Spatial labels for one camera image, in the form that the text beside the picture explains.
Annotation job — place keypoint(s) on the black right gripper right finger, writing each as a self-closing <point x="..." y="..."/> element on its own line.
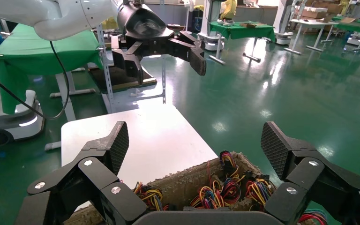
<point x="316" y="183"/>

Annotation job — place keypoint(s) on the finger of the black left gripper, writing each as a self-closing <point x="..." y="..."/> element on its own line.
<point x="189" y="49"/>
<point x="128" y="62"/>

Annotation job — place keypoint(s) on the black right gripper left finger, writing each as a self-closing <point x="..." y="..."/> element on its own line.
<point x="74" y="186"/>

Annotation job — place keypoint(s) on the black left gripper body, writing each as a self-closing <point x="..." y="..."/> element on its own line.
<point x="146" y="31"/>

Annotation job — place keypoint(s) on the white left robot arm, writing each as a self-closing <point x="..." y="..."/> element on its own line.
<point x="68" y="18"/>

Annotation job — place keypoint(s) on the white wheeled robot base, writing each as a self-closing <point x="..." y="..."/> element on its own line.
<point x="9" y="118"/>

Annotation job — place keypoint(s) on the wooden board with black mat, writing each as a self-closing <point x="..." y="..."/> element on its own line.
<point x="118" y="77"/>

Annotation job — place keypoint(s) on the yellow garment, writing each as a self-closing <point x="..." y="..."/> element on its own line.
<point x="229" y="9"/>

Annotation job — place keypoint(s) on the green cloth table with clutter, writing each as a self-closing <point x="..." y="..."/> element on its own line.
<point x="245" y="31"/>

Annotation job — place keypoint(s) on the large green cloth table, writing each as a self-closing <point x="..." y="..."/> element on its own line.
<point x="27" y="52"/>

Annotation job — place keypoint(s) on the cardboard box with dividers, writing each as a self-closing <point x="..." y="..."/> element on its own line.
<point x="180" y="186"/>

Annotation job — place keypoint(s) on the white bare table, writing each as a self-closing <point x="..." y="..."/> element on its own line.
<point x="310" y="23"/>

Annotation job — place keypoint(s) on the stacked cardboard boxes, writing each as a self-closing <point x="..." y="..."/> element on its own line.
<point x="315" y="12"/>

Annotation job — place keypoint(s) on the slotted metal rack post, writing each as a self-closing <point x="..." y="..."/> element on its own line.
<point x="107" y="77"/>

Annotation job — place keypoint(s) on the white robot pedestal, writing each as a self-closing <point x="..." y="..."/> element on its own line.
<point x="211" y="28"/>
<point x="284" y="21"/>

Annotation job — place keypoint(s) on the thin metal rack post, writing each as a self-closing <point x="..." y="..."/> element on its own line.
<point x="164" y="80"/>

